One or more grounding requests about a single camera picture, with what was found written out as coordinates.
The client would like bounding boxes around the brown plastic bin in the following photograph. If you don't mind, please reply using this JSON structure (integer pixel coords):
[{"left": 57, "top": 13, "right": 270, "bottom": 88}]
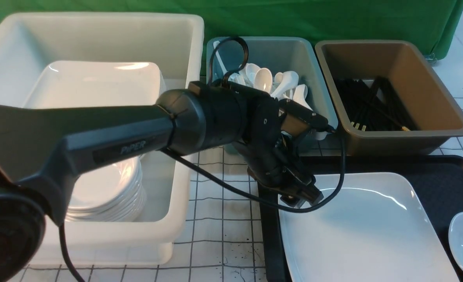
[{"left": 314, "top": 40, "right": 463, "bottom": 155}]

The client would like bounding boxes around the large white plastic tub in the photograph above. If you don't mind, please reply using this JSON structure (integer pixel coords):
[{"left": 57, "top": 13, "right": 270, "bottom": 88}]
[{"left": 0, "top": 12, "right": 205, "bottom": 266}]

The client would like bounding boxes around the pile of black chopsticks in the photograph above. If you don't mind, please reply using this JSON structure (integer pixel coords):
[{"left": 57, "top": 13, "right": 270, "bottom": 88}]
[{"left": 335, "top": 76, "right": 419, "bottom": 132}]

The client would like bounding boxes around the teal plastic bin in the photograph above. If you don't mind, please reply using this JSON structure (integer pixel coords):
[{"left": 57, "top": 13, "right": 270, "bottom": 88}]
[{"left": 206, "top": 37, "right": 339, "bottom": 154}]

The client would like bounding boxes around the green cloth backdrop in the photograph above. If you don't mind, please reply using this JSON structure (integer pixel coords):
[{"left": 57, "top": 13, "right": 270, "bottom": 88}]
[{"left": 0, "top": 0, "right": 463, "bottom": 60}]

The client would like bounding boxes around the black serving tray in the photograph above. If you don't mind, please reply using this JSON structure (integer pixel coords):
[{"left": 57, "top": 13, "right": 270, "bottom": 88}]
[{"left": 260, "top": 155, "right": 463, "bottom": 282}]

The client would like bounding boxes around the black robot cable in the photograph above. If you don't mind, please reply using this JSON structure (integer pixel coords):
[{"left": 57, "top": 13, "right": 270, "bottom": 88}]
[{"left": 58, "top": 36, "right": 347, "bottom": 282}]

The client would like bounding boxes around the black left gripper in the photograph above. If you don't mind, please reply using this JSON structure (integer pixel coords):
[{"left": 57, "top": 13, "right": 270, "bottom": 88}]
[{"left": 246, "top": 133, "right": 324, "bottom": 208}]

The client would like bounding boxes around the stack of white square plates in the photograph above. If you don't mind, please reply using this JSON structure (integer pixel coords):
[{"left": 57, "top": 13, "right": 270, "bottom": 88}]
[{"left": 23, "top": 60, "right": 167, "bottom": 108}]

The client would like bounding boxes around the white square rice plate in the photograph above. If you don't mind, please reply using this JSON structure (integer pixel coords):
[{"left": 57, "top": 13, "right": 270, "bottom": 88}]
[{"left": 279, "top": 172, "right": 459, "bottom": 282}]

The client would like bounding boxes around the pile of white soup spoons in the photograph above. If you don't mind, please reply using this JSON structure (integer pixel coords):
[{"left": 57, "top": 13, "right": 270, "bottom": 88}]
[{"left": 213, "top": 41, "right": 328, "bottom": 141}]

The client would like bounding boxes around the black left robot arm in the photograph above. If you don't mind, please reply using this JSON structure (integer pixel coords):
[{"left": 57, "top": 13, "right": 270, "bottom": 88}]
[{"left": 0, "top": 79, "right": 328, "bottom": 282}]

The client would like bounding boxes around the stack of white small bowls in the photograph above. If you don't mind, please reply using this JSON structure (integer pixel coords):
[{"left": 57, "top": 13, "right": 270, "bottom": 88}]
[{"left": 65, "top": 157, "right": 147, "bottom": 222}]

